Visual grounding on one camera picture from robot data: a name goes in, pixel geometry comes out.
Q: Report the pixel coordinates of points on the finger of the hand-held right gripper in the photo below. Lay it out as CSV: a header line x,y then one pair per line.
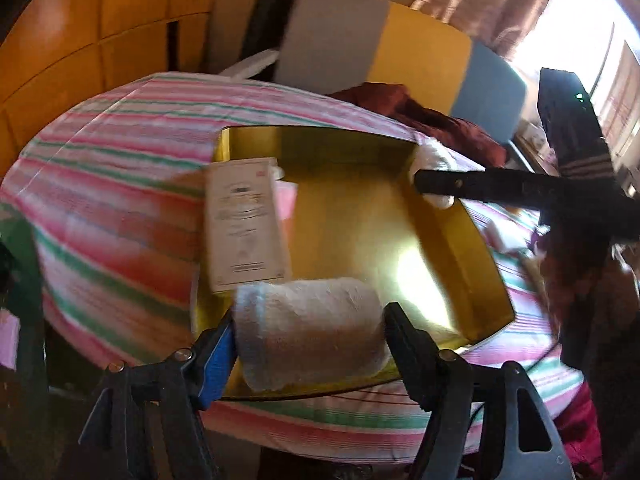
x,y
480,185

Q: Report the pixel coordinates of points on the maroon cloth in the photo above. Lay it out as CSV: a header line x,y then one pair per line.
x,y
440,120

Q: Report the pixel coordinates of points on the magenta garment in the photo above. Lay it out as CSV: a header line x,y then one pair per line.
x,y
580,425

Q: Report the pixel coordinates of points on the white printed carton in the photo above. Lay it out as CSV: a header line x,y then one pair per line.
x,y
245,225

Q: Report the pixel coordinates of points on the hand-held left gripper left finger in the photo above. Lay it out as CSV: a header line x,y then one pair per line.
x,y
217,362

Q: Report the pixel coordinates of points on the wooden wardrobe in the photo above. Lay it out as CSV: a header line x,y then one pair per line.
x,y
75,35

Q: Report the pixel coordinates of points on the black rolled mat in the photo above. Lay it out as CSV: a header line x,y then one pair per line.
x,y
270,10

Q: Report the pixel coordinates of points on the gold metal tin box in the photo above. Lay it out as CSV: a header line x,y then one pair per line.
x,y
360,210

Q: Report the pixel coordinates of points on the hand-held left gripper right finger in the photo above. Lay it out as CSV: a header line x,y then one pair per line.
x,y
406,342

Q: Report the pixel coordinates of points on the large white towel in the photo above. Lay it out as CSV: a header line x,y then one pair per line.
x,y
310,330

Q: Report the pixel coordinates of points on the pink patterned curtain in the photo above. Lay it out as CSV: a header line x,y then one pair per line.
x,y
480,0

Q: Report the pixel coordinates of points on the grey yellow blue armchair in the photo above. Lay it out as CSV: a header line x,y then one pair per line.
x,y
380,45

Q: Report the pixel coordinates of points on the pink green striped tablecloth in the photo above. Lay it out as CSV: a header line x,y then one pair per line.
x,y
115,185

